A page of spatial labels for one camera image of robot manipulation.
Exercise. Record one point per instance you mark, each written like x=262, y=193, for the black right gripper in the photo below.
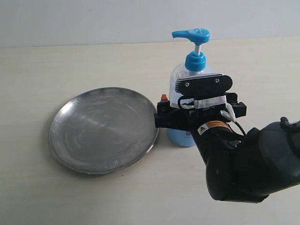
x=192, y=112

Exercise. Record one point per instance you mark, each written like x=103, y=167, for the blue soap pump bottle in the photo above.
x=195, y=64

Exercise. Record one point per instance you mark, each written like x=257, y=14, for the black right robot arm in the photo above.
x=239, y=168

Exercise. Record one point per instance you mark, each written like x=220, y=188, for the round steel plate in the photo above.
x=103, y=130

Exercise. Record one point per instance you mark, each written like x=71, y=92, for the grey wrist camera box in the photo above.
x=201, y=86

